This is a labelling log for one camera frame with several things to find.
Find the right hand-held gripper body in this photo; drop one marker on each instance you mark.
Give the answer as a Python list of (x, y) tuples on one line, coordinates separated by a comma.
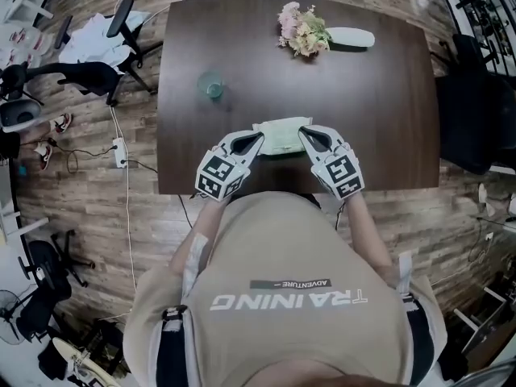
[(342, 176)]

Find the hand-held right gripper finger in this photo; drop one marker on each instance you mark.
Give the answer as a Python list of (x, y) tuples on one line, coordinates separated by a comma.
[(314, 151), (328, 133)]

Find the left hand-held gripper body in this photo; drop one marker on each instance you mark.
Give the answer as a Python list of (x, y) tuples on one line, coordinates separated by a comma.
[(221, 176)]

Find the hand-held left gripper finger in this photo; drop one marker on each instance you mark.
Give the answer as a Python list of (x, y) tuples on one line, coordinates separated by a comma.
[(235, 137), (255, 153)]

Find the light green cloth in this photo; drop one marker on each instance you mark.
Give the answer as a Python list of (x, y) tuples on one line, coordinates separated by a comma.
[(282, 133)]

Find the person's left forearm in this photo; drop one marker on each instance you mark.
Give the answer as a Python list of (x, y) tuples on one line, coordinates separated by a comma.
[(205, 224)]

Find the person's right forearm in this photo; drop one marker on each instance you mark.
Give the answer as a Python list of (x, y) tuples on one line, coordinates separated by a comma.
[(363, 232)]

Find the green glass cup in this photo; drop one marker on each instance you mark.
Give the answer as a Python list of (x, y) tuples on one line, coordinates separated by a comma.
[(210, 84)]

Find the person's beige t-shirt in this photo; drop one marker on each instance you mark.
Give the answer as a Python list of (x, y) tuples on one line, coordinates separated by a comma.
[(282, 248)]

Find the white vase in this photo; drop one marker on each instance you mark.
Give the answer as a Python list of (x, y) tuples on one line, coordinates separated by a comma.
[(350, 38)]

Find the white power strip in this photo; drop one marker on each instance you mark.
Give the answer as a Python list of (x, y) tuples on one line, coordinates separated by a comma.
[(119, 153)]

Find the pastel flower bouquet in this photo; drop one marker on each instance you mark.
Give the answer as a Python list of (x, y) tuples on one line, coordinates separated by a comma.
[(302, 30)]

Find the white cloth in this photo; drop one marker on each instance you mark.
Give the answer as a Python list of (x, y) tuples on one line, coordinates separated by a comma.
[(92, 47)]

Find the black equipment case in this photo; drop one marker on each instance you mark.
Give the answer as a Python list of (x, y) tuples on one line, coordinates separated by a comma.
[(109, 337)]

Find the grey office chair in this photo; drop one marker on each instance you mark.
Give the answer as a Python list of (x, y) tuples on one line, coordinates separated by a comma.
[(12, 111)]

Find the stack of white boxes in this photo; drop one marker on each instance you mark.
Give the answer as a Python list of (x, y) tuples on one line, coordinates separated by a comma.
[(24, 40)]

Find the cream hand-held device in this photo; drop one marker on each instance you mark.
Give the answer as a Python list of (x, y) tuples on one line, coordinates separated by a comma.
[(66, 351)]

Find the black standing fan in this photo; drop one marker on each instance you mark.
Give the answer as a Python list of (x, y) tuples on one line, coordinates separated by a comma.
[(10, 317)]

